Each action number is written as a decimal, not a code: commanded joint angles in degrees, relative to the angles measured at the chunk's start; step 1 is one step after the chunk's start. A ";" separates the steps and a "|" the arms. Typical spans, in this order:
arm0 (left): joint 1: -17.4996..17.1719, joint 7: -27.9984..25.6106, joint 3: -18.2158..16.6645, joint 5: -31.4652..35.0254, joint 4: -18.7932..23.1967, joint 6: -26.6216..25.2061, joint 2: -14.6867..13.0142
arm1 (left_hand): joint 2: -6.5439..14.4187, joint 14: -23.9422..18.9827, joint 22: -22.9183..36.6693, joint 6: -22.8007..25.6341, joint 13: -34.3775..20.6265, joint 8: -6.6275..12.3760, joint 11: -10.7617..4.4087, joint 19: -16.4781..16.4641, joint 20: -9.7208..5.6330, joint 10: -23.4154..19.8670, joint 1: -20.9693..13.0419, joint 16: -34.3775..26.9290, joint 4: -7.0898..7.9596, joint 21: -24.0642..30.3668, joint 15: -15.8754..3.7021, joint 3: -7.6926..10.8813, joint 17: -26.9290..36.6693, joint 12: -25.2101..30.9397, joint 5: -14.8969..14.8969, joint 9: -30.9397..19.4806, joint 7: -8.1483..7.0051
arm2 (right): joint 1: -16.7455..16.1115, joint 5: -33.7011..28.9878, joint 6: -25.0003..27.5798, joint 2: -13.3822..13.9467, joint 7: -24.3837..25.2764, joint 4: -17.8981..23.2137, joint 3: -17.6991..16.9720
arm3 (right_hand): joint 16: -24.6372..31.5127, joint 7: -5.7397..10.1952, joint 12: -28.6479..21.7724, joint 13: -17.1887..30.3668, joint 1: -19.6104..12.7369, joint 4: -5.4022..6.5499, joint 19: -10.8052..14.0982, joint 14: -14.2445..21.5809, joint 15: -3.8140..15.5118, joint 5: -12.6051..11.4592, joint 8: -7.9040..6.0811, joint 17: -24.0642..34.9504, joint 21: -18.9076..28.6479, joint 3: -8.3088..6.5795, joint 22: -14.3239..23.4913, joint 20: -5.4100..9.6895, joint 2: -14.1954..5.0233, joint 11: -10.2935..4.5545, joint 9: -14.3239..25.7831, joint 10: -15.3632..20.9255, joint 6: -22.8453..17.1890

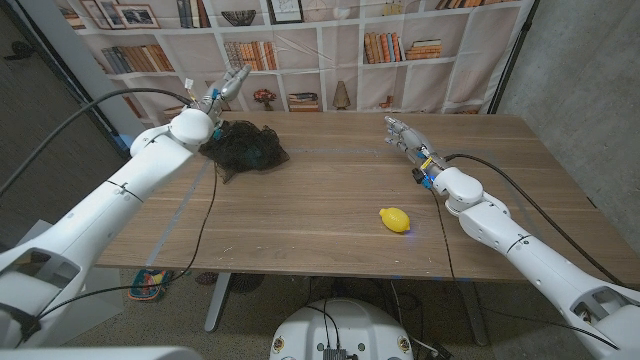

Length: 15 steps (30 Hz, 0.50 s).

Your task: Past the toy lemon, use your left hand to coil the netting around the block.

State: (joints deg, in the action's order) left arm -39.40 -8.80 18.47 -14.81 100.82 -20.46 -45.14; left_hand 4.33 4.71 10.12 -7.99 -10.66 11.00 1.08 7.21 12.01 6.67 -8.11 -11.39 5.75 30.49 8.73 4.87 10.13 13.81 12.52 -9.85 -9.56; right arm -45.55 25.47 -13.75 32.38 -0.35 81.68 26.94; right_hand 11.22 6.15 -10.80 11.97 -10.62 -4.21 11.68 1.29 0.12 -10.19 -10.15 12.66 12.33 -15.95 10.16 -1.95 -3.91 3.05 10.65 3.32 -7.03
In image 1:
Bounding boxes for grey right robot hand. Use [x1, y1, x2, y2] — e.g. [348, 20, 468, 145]
[383, 115, 447, 190]

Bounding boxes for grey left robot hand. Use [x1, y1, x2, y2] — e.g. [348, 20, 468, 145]
[192, 63, 253, 127]

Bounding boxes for dark mesh netting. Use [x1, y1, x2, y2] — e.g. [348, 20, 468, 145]
[198, 119, 291, 185]

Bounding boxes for yellow toy lemon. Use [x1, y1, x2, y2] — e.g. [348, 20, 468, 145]
[378, 207, 412, 234]

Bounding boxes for colourful floor toy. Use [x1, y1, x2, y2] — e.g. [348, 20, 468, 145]
[127, 269, 174, 302]

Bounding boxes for printed bookshelf backdrop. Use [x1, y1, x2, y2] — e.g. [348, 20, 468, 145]
[54, 0, 536, 146]

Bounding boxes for black backdrop stand pole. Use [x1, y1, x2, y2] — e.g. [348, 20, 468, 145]
[487, 0, 542, 115]

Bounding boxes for grey metal table leg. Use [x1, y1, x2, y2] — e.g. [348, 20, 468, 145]
[457, 280, 490, 347]
[203, 272, 234, 334]

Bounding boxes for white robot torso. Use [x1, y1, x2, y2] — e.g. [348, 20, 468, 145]
[269, 298, 415, 360]

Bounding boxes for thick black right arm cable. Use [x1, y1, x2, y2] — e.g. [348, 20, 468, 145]
[444, 153, 626, 287]

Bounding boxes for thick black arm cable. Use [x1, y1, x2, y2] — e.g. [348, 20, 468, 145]
[444, 153, 626, 287]
[0, 87, 194, 197]

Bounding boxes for thin black braided cable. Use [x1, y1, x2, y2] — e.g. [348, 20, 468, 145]
[432, 189, 621, 351]

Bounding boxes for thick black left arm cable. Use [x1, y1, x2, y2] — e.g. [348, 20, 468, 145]
[0, 87, 194, 197]

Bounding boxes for thin black plain cable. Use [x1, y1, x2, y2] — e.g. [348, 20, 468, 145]
[37, 162, 219, 321]

